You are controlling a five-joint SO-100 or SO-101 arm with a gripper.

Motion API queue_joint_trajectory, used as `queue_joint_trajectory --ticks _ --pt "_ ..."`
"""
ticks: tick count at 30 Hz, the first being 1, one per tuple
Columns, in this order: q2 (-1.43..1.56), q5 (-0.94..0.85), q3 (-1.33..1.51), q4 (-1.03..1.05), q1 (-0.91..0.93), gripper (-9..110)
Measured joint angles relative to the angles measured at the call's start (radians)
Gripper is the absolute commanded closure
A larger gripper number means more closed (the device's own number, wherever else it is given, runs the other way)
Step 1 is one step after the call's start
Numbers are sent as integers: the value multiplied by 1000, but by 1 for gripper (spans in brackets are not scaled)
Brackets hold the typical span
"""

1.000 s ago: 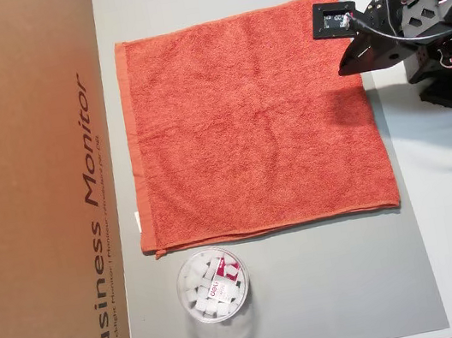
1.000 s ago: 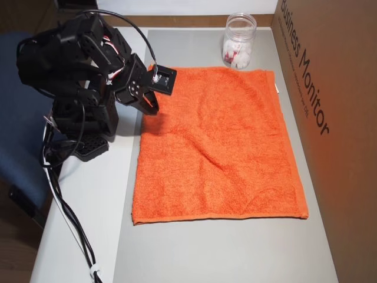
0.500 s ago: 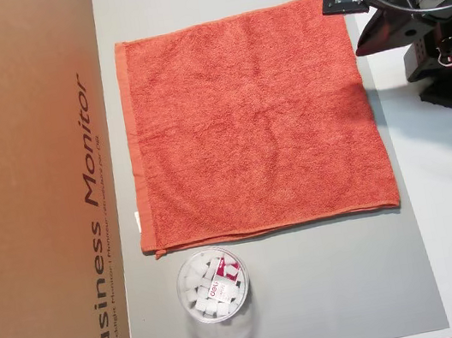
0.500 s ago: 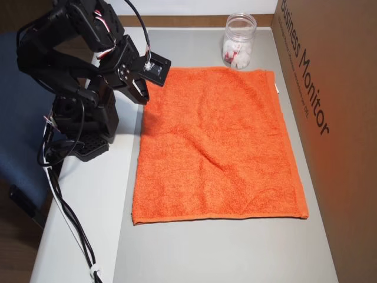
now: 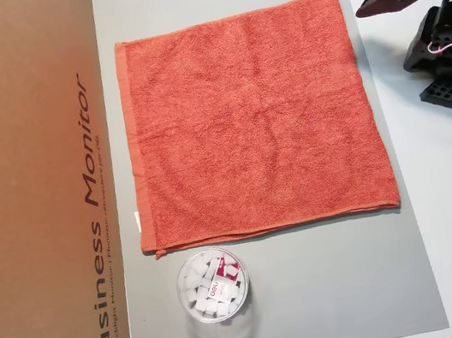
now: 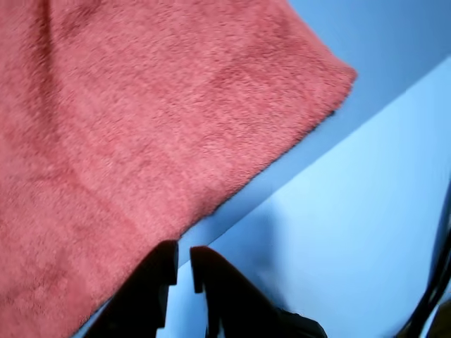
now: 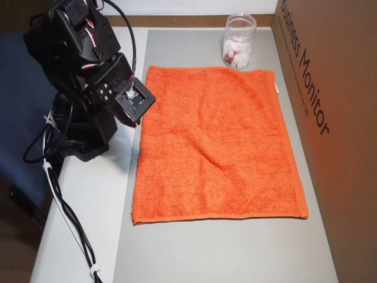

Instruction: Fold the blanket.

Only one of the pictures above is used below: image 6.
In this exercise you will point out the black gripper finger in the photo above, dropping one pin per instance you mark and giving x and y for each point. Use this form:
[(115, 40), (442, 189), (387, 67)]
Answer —
[(232, 303), (148, 288)]

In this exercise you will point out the orange terry towel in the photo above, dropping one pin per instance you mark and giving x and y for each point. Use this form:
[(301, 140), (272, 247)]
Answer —
[(141, 105)]

